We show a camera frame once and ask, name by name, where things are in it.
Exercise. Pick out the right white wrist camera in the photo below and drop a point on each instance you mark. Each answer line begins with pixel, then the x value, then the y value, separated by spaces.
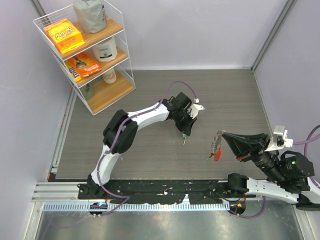
pixel 279 139

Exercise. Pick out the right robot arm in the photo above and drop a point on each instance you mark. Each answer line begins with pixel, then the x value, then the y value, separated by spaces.
pixel 288 176

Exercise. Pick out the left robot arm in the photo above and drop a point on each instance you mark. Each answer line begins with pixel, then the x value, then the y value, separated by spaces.
pixel 120 133

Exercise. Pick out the white slotted cable duct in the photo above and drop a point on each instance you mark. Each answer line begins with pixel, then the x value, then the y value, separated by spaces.
pixel 83 206

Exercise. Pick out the cream patterned cup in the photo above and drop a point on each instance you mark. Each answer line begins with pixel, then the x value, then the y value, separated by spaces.
pixel 109 76

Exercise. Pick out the key with green tag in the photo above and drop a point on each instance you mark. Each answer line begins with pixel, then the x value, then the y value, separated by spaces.
pixel 184 138

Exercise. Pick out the white wire shelf rack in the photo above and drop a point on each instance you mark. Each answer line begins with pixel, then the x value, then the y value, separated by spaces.
pixel 104 94

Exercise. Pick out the orange snack packet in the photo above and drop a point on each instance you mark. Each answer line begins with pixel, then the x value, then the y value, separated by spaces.
pixel 84 64

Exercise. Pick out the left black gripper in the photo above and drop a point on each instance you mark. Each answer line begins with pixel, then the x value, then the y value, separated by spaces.
pixel 186 128

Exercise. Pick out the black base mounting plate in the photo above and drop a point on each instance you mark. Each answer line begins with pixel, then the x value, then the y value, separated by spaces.
pixel 164 192

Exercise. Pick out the white labelled tub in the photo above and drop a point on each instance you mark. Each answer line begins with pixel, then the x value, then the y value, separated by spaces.
pixel 106 50

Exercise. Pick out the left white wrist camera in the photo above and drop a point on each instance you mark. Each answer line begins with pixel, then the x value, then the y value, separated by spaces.
pixel 195 108

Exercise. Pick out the yellow candy packet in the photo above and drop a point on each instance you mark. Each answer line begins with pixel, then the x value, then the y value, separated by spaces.
pixel 76 76

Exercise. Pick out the orange snack box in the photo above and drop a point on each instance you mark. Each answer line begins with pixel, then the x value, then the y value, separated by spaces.
pixel 64 35

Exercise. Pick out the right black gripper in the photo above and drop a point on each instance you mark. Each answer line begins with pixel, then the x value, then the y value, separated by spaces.
pixel 239 142

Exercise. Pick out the keyring bunch with red tag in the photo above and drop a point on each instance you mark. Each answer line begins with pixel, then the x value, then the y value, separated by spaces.
pixel 216 149

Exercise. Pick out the grey paper bag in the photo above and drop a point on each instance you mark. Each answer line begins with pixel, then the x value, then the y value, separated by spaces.
pixel 91 15

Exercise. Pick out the grey green small vase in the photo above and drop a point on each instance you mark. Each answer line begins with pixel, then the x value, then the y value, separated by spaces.
pixel 87 91

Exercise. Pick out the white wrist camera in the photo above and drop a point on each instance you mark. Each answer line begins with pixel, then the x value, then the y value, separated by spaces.
pixel 195 108
pixel 279 139

